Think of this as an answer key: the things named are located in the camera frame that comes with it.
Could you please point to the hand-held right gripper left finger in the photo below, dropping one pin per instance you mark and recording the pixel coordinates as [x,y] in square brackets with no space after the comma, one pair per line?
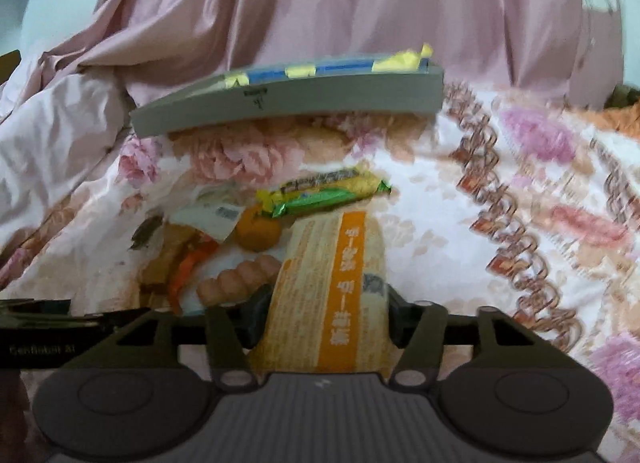
[256,318]

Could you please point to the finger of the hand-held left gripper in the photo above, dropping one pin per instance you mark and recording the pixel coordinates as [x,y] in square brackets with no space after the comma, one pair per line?
[125,318]

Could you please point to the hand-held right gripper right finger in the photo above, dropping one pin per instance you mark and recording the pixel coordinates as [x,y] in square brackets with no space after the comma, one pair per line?
[401,323]

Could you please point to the twisted bread roll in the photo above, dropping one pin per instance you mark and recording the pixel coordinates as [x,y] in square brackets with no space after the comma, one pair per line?
[235,283]

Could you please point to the orange and white snack packet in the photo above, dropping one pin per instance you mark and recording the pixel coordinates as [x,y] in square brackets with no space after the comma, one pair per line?
[325,288]

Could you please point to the clear sandwich packet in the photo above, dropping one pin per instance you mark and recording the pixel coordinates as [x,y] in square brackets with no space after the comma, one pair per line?
[175,258]

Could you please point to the orange mandarin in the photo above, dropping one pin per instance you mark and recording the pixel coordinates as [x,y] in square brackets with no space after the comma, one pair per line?
[257,233]

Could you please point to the green and yellow snack bar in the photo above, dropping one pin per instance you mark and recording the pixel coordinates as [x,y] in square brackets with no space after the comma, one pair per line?
[325,193]

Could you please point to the grey box with printed inside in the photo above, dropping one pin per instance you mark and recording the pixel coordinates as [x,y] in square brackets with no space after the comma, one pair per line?
[280,100]

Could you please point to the floral printed blanket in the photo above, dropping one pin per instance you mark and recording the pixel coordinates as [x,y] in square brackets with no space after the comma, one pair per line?
[500,203]

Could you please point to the pale pink satin quilt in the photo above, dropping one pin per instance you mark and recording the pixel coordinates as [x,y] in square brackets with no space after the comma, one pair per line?
[55,143]

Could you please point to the crumpled yellow plastic bag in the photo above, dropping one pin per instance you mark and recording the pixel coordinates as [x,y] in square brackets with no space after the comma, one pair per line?
[400,62]

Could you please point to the brown board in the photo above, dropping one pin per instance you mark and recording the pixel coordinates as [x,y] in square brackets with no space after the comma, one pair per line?
[7,68]

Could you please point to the orange and green cloth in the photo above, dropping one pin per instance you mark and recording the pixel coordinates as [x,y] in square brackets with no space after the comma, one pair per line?
[622,115]

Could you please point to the pink satin cloth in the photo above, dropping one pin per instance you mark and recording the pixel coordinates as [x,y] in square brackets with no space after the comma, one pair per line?
[320,8]

